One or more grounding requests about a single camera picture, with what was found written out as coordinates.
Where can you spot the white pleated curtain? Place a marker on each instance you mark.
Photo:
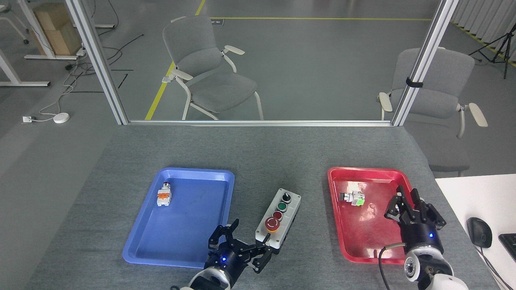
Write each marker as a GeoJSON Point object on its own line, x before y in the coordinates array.
{"type": "Point", "coordinates": [487, 20]}

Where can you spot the red plastic tray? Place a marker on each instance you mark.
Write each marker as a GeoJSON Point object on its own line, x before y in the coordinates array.
{"type": "Point", "coordinates": [363, 229]}

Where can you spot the plain silver aluminium post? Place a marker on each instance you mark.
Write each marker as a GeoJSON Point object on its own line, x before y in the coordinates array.
{"type": "Point", "coordinates": [98, 64]}

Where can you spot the silver aluminium crossbar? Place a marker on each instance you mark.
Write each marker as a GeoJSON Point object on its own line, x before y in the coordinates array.
{"type": "Point", "coordinates": [262, 123]}

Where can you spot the push button with green block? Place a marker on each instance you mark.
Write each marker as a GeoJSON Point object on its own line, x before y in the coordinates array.
{"type": "Point", "coordinates": [354, 197]}

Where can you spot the grey chair with square back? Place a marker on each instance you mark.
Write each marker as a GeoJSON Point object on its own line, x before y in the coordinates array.
{"type": "Point", "coordinates": [439, 88]}

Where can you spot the white side table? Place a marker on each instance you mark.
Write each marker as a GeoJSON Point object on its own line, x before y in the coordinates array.
{"type": "Point", "coordinates": [479, 201]}

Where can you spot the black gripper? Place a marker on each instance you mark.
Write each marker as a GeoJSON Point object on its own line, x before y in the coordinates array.
{"type": "Point", "coordinates": [421, 235]}
{"type": "Point", "coordinates": [227, 262]}

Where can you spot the grey three-button control box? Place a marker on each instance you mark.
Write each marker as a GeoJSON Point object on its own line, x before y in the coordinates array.
{"type": "Point", "coordinates": [280, 219]}

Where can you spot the white floor socket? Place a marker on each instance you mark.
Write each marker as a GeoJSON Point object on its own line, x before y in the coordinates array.
{"type": "Point", "coordinates": [27, 119]}

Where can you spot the blue plastic tray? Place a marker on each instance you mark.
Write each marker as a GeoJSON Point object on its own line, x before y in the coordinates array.
{"type": "Point", "coordinates": [181, 225]}

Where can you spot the black computer mouse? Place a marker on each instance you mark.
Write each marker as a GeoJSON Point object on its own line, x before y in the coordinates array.
{"type": "Point", "coordinates": [479, 231]}

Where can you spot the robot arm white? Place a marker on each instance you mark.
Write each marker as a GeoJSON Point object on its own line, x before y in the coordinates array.
{"type": "Point", "coordinates": [433, 272]}
{"type": "Point", "coordinates": [209, 280]}

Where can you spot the black tripod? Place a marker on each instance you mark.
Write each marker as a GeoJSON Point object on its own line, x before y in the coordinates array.
{"type": "Point", "coordinates": [502, 46]}

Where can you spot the grey chair with curved back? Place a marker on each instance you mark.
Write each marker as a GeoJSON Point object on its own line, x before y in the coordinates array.
{"type": "Point", "coordinates": [213, 80]}

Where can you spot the white desk leg frame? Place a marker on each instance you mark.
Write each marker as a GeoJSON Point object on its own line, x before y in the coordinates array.
{"type": "Point", "coordinates": [12, 74]}
{"type": "Point", "coordinates": [40, 40]}

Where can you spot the brown cardboard box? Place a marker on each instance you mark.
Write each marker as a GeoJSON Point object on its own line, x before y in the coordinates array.
{"type": "Point", "coordinates": [56, 28]}

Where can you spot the push button with orange block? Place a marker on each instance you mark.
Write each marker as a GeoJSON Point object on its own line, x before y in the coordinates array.
{"type": "Point", "coordinates": [164, 196]}

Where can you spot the black keyboard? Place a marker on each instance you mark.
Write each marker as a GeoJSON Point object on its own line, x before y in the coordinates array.
{"type": "Point", "coordinates": [510, 245]}

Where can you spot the white round floor device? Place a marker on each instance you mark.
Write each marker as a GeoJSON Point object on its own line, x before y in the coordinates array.
{"type": "Point", "coordinates": [61, 118]}

